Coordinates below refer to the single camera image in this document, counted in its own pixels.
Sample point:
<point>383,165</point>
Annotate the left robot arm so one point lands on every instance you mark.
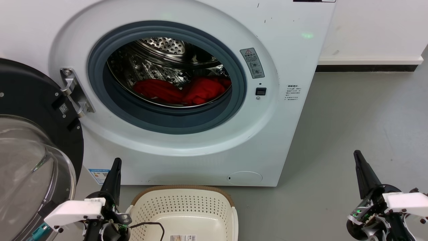
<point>93,232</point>

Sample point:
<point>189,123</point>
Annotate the black door latch socket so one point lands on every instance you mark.
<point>261,91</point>

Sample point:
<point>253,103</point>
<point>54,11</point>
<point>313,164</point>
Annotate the white and black baseboard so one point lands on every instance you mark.
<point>367,64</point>

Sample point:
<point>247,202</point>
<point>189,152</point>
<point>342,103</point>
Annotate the grey rubber door gasket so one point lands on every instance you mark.
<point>167,122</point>

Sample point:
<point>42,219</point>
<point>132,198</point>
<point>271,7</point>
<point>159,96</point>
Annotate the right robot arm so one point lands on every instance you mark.
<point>399,231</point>

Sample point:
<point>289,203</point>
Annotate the small QR sticker on door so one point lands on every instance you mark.
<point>64,108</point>

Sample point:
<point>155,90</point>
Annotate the stainless steel washing machine drum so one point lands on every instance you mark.
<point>150,63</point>

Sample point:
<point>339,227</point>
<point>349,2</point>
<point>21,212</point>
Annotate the red basketball jersey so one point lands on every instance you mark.
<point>204,90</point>

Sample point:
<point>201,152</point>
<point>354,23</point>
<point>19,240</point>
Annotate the cream perforated laundry basket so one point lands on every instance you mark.
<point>187,207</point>

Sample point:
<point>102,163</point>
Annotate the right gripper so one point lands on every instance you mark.
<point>404,202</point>

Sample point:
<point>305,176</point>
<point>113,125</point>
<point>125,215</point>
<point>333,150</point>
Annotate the black washer door with glass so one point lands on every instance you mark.
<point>30,93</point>

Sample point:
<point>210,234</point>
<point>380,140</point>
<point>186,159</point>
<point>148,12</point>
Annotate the white front-load washing machine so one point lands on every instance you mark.
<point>207,160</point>

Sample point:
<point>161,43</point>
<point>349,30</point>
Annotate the round white filter cover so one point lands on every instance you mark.
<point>245,178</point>

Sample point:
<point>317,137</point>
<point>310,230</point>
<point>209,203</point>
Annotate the blue energy label sticker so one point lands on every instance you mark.
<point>98,176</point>

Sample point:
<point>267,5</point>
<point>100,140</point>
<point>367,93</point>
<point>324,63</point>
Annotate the silver metal door hinge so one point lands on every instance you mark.
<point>75,92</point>

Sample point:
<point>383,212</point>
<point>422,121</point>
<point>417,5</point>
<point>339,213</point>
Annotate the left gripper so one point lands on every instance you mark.
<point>75,211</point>

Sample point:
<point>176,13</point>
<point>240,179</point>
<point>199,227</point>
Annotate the grey warning sticker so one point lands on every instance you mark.
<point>252,63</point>

